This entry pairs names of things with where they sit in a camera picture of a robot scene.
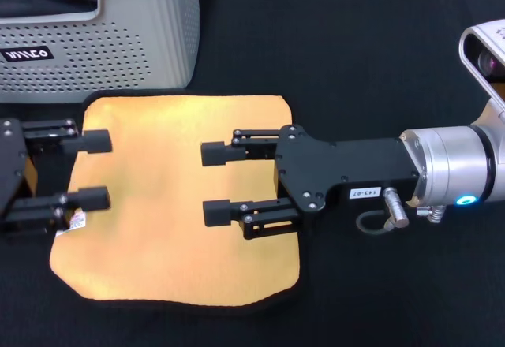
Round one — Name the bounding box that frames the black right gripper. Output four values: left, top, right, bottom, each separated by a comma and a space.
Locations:
273, 124, 430, 215

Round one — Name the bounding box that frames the black tablecloth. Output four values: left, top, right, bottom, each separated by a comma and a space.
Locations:
0, 0, 505, 347

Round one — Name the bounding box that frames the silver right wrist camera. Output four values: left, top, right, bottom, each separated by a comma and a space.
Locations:
458, 17, 505, 112

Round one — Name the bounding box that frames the yellow towel black trim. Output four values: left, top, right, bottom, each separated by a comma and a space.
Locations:
49, 93, 305, 313

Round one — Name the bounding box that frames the grey perforated storage box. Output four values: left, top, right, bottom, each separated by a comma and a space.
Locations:
0, 0, 200, 105

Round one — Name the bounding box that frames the right gripper cable with connector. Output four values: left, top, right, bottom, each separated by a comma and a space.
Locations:
355, 186, 446, 237

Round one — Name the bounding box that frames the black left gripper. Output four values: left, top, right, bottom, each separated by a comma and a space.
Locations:
0, 117, 114, 242

